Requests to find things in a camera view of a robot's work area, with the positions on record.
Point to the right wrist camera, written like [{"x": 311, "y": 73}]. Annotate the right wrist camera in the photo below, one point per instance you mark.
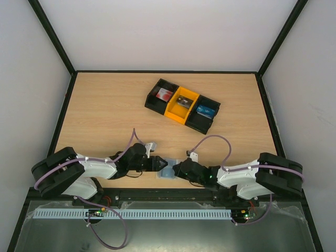
[{"x": 192, "y": 155}]

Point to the red white card in bin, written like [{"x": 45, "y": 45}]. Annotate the red white card in bin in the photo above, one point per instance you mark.
[{"x": 164, "y": 94}]

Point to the dark card in bin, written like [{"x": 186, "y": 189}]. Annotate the dark card in bin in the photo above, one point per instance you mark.
[{"x": 185, "y": 102}]

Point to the grey slotted cable duct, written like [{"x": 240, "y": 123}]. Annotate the grey slotted cable duct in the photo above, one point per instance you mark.
[{"x": 68, "y": 213}]

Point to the blue card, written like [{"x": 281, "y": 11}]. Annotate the blue card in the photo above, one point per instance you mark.
[
  {"x": 205, "y": 111},
  {"x": 168, "y": 172}
]

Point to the beige card holder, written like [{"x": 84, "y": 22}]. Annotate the beige card holder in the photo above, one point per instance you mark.
[{"x": 158, "y": 173}]

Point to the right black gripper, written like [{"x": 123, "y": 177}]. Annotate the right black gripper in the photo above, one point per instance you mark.
[{"x": 185, "y": 169}]

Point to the blue card in bin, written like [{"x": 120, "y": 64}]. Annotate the blue card in bin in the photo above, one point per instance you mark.
[{"x": 205, "y": 111}]

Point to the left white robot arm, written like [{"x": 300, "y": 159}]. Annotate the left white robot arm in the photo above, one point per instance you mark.
[{"x": 69, "y": 173}]

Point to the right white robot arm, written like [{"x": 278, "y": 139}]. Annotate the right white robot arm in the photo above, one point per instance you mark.
[{"x": 269, "y": 174}]

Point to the yellow bin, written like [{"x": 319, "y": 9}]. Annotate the yellow bin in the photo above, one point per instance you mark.
[{"x": 179, "y": 113}]

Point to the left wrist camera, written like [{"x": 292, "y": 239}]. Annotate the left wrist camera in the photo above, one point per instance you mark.
[{"x": 150, "y": 147}]

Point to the black bin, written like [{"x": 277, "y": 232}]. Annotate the black bin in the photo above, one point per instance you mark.
[
  {"x": 198, "y": 122},
  {"x": 158, "y": 98}
]

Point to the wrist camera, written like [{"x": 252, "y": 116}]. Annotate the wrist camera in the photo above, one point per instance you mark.
[
  {"x": 192, "y": 155},
  {"x": 150, "y": 147}
]

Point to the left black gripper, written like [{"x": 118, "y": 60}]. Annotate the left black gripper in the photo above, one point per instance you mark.
[{"x": 155, "y": 164}]

